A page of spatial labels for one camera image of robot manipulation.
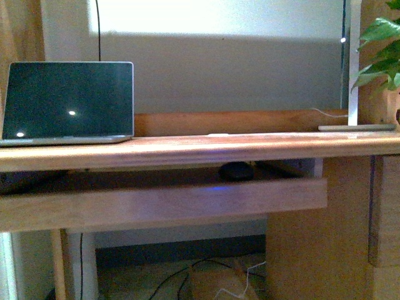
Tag black computer mouse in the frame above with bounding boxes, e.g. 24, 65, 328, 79
218, 162, 254, 181

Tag silver laptop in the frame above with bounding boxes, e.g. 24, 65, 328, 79
1, 61, 134, 148

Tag wooden keyboard tray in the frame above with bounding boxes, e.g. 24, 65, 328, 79
1, 168, 327, 232

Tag wooden desk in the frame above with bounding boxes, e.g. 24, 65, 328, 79
1, 111, 399, 299

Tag green potted plant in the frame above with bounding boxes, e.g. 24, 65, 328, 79
351, 1, 399, 91

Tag white lamp cable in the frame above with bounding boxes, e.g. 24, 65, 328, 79
309, 107, 349, 119

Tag white floor cable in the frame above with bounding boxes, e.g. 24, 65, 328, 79
214, 261, 267, 300

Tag black hanging cable with light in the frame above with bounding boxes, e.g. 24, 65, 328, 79
339, 0, 348, 110

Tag black cable behind laptop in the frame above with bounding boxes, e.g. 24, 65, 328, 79
94, 0, 102, 63

